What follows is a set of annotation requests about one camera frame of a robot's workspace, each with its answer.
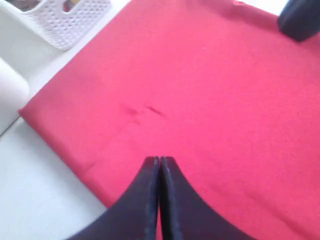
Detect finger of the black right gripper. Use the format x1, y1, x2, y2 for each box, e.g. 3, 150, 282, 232
277, 0, 320, 42

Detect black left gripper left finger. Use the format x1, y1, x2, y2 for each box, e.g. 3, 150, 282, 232
69, 157, 160, 240

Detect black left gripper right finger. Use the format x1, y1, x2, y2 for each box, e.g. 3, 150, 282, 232
159, 157, 252, 240

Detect red table cloth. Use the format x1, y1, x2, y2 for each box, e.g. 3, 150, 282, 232
20, 0, 320, 240

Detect cream plastic storage bin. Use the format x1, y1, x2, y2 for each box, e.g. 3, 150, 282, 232
0, 0, 60, 137

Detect white perforated plastic basket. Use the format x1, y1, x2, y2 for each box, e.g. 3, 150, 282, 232
19, 0, 112, 51

